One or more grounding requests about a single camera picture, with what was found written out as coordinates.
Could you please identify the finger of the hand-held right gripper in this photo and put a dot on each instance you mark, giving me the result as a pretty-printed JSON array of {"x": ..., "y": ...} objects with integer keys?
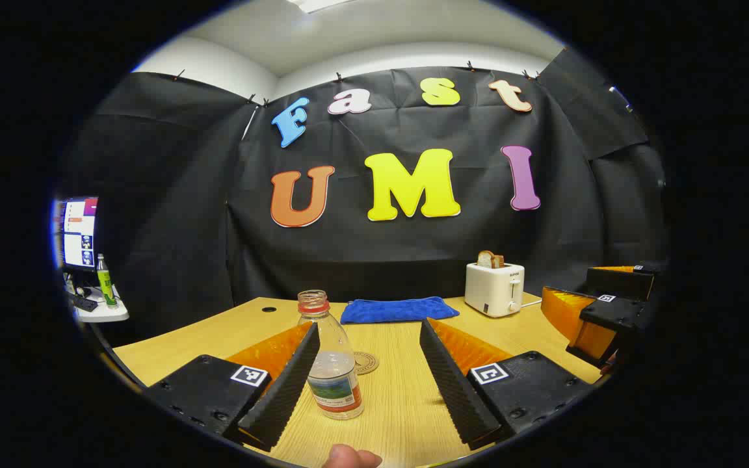
[
  {"x": 612, "y": 312},
  {"x": 618, "y": 283}
]

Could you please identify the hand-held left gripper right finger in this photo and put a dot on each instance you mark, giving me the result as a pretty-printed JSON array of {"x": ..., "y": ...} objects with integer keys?
[{"x": 456, "y": 390}]

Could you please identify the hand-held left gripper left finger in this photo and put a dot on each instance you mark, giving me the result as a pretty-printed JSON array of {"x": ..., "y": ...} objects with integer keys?
[{"x": 283, "y": 390}]

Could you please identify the clear plastic water bottle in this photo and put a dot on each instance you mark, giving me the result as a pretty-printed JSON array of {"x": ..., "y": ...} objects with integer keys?
[{"x": 332, "y": 364}]

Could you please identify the round wooden coaster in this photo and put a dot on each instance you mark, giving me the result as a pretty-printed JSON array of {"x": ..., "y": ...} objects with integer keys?
[{"x": 368, "y": 364}]

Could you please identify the green drink bottle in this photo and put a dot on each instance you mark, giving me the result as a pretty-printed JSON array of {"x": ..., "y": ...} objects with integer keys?
[{"x": 106, "y": 283}]

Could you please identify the blue folded towel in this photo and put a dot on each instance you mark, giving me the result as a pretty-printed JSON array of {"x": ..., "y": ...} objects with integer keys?
[{"x": 400, "y": 311}]

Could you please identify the white toaster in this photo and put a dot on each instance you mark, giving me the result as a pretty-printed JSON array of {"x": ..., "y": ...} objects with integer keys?
[{"x": 491, "y": 289}]

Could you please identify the toasted bread slice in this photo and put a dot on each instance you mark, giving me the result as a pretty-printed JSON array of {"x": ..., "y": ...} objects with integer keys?
[
  {"x": 499, "y": 261},
  {"x": 485, "y": 260}
]

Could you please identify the black backdrop cloth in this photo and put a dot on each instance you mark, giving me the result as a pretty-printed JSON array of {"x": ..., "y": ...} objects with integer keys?
[{"x": 381, "y": 253}]

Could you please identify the white side table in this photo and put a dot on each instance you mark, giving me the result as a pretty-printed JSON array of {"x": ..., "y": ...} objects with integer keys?
[{"x": 105, "y": 314}]

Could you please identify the black keyboard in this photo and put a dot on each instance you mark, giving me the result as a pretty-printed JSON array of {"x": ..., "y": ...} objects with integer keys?
[{"x": 83, "y": 302}]

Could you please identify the computer monitor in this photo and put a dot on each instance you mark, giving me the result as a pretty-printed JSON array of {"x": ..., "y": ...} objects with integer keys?
[{"x": 78, "y": 234}]

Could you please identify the ceiling light panel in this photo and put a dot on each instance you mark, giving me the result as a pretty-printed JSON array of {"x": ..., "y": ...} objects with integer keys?
[{"x": 316, "y": 5}]

